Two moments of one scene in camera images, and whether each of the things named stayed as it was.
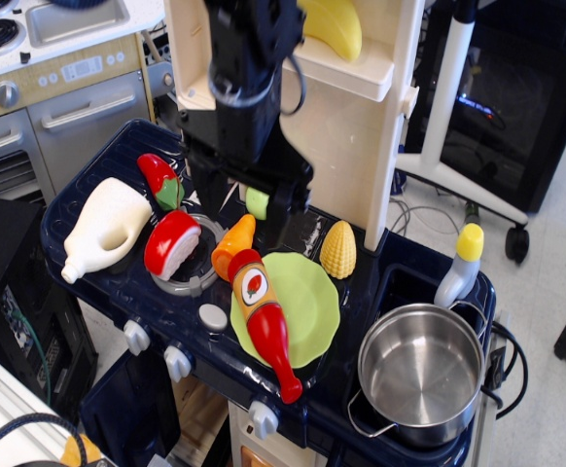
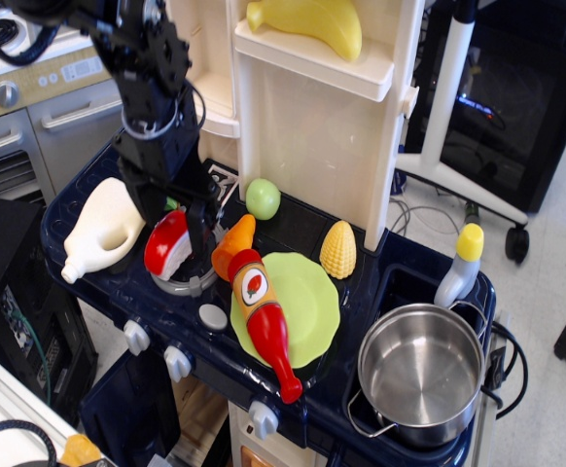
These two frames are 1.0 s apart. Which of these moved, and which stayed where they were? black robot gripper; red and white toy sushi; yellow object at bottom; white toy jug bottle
Moved: black robot gripper
Stayed: yellow object at bottom; red and white toy sushi; white toy jug bottle
